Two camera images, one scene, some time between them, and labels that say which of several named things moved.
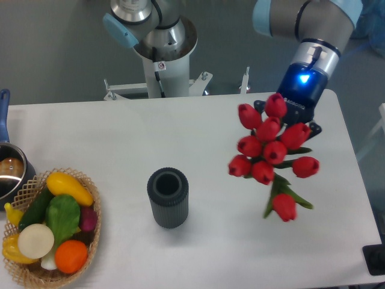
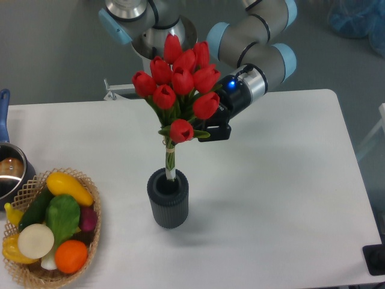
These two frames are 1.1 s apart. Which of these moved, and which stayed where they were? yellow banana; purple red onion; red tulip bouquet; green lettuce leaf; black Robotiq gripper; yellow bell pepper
Moved: black Robotiq gripper; red tulip bouquet
Stayed: yellow banana; yellow bell pepper; green lettuce leaf; purple red onion
